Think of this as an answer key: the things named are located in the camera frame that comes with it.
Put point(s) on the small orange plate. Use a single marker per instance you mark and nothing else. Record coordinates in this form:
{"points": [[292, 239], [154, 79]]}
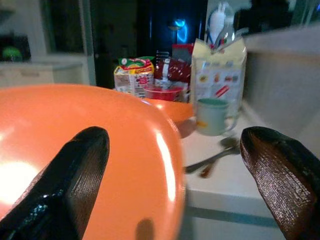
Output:
{"points": [[175, 110]]}

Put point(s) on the white kitchen cabinet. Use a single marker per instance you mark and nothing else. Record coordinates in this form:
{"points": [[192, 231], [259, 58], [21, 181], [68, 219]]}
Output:
{"points": [[62, 70]]}

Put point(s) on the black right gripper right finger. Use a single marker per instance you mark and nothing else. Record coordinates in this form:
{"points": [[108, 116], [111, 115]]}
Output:
{"points": [[282, 180]]}

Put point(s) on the red bowl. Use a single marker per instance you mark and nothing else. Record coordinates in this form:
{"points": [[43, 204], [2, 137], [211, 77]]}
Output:
{"points": [[162, 93]]}

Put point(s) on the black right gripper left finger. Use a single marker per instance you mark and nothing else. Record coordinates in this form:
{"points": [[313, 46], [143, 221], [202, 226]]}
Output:
{"points": [[62, 180]]}

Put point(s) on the pale mug teal inside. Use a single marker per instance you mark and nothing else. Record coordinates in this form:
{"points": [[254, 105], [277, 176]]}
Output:
{"points": [[212, 120]]}

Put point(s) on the white printed food bag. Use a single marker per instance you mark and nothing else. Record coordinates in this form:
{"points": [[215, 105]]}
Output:
{"points": [[217, 75]]}

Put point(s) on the large orange plate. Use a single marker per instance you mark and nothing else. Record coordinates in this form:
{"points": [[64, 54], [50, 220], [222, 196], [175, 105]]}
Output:
{"points": [[130, 150]]}

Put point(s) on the clear pouch with white item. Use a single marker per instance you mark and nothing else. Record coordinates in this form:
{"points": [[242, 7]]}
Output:
{"points": [[220, 22]]}

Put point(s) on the green round object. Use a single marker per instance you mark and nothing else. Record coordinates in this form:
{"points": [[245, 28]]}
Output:
{"points": [[11, 53]]}

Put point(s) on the red green noodle pack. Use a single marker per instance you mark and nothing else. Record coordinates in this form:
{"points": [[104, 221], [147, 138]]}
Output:
{"points": [[135, 75]]}

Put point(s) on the glossy black door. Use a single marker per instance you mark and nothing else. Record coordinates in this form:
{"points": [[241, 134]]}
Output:
{"points": [[155, 25]]}

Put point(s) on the silver spoon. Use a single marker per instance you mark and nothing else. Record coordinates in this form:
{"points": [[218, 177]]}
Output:
{"points": [[226, 143]]}

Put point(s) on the dark red package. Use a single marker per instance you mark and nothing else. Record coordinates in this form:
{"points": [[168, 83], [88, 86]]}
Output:
{"points": [[178, 68]]}

